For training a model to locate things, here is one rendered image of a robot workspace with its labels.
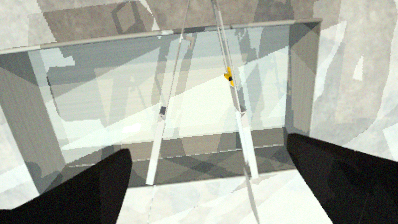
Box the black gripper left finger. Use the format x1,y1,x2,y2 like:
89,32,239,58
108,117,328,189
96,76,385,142
0,149,132,224

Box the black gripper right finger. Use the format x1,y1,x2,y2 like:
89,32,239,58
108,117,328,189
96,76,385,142
287,133,398,224

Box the grey rectangular roasting tin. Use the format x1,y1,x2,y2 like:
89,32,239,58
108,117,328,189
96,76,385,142
0,18,323,195

